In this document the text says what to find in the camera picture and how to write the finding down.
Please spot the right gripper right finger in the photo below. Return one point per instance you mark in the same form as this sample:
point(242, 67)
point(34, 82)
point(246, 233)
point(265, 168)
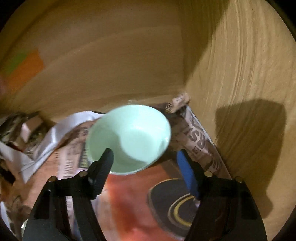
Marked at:
point(192, 173)

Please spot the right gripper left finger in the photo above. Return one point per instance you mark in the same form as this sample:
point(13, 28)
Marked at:
point(98, 173)

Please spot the small green bowl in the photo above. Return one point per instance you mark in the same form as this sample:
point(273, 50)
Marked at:
point(138, 135)

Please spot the vintage newspaper mat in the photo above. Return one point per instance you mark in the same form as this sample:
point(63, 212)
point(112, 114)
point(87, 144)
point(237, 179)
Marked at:
point(62, 153)

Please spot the small bowl of trinkets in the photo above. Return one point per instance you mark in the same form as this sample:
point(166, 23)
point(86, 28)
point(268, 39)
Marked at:
point(35, 140)

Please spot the stack of books and magazines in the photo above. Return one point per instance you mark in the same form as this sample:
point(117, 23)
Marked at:
point(11, 125)

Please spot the orange sticky note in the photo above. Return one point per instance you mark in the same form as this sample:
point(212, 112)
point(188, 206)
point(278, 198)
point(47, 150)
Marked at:
point(29, 68)

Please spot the green sticky note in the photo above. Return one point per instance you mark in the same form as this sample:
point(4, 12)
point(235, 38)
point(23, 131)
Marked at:
point(14, 62)

